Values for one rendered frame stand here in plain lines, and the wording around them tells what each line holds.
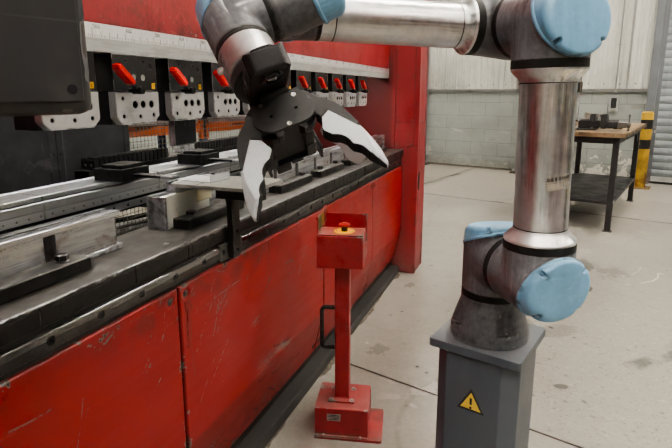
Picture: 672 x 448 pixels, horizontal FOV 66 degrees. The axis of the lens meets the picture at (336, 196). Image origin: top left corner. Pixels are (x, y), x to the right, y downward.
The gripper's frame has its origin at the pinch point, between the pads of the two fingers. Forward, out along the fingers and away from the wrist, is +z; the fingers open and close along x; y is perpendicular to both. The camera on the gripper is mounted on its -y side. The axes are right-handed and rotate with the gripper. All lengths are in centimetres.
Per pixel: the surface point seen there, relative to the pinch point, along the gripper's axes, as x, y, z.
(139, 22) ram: 12, 40, -87
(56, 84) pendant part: 15.0, -26.2, 3.7
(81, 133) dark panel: 45, 95, -113
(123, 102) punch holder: 22, 47, -71
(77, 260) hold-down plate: 42, 54, -38
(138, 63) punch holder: 16, 46, -80
